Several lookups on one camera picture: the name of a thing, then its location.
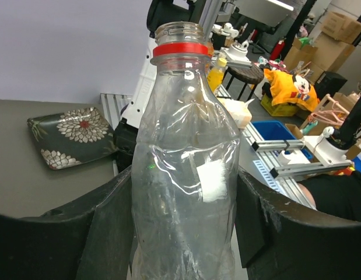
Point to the red cap clear bottle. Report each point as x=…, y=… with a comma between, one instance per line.
x=185, y=167

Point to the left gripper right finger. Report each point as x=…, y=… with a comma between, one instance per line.
x=281, y=239

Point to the stacked cardboard boxes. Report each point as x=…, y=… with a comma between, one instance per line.
x=329, y=50

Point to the round dark stool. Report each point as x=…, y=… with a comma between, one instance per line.
x=249, y=76

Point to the red fire extinguisher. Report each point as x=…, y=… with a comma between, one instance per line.
x=277, y=50

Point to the blue plastic bin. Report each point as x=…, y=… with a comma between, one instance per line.
x=276, y=130

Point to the aluminium frame rail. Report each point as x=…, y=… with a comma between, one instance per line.
x=281, y=163

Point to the cardboard box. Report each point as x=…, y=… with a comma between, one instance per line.
x=238, y=110

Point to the black floral square plate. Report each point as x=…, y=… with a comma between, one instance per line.
x=72, y=138

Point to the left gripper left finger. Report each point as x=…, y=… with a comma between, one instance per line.
x=87, y=238

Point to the yellow drink bottle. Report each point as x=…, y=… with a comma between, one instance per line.
x=216, y=74

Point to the person in striped shirt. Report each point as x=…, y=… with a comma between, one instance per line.
x=337, y=195

